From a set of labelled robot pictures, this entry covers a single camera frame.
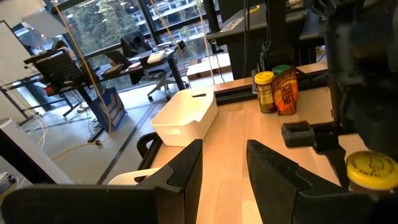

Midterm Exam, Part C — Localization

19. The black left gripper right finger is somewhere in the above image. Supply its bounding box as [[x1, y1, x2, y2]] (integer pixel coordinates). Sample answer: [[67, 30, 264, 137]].
[[246, 139, 312, 224]]

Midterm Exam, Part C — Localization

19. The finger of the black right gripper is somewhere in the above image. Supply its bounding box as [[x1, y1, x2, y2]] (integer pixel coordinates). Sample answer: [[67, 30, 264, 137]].
[[325, 147, 351, 189]]

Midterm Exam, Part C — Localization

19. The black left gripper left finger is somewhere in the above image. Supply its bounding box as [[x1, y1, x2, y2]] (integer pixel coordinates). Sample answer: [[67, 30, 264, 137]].
[[136, 139, 204, 224]]

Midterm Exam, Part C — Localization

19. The orange taco mix packet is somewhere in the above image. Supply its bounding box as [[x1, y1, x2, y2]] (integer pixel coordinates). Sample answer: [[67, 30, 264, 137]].
[[271, 66, 300, 116]]

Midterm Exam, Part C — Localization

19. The blue bag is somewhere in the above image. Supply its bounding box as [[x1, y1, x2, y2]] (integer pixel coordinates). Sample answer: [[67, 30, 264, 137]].
[[89, 86, 128, 133]]

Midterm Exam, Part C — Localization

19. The black office desk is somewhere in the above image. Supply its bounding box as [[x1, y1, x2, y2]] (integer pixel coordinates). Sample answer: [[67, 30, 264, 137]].
[[0, 46, 187, 144]]

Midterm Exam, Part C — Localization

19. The beige low platform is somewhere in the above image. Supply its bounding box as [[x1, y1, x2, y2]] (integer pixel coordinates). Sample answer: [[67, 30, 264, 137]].
[[186, 52, 234, 88]]

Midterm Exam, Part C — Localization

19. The black desk with sticker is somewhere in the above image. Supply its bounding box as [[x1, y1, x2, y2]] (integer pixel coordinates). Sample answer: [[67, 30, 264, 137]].
[[206, 0, 327, 80]]

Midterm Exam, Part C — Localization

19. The white desk device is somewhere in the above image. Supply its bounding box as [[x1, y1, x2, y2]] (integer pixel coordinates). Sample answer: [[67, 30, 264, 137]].
[[146, 49, 168, 65]]

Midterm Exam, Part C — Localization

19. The black office chair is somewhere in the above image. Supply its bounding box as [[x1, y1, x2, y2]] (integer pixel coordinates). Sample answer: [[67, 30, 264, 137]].
[[119, 30, 190, 102]]

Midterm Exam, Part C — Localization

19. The white desk sticker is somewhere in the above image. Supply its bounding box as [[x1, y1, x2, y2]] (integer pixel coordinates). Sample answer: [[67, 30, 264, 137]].
[[219, 17, 245, 34]]

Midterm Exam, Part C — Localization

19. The black perforated panel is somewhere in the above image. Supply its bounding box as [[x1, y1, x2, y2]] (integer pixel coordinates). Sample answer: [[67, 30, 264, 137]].
[[32, 51, 86, 91]]

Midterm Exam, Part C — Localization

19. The white topped black cabinet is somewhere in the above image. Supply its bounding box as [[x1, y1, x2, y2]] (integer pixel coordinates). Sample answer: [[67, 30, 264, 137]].
[[0, 117, 74, 185]]

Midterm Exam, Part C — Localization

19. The white angled panel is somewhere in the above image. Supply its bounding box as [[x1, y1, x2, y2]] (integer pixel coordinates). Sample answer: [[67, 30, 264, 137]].
[[21, 7, 68, 39]]

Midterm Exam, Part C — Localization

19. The yellow cable with black plug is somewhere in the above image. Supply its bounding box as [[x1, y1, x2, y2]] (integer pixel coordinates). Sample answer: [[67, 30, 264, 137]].
[[51, 0, 113, 160]]

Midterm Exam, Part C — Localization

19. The thin yellow cable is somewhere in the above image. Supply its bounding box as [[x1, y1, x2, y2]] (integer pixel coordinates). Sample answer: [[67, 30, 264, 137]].
[[195, 0, 216, 85]]

